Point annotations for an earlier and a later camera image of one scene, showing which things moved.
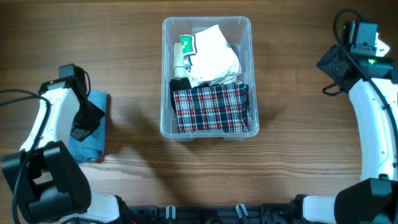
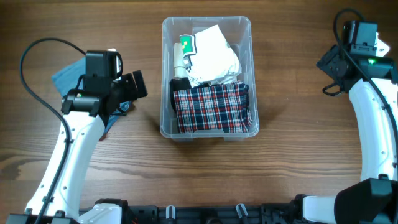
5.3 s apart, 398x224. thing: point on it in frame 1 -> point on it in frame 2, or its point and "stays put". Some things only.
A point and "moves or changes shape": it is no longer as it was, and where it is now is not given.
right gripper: x=328 y=61 stays put
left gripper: x=81 y=133 -> x=132 y=92
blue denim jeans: x=92 y=148 moves or changes shape
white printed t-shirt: x=209 y=58 stays put
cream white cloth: x=180 y=70 stays put
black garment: x=178 y=84 stays put
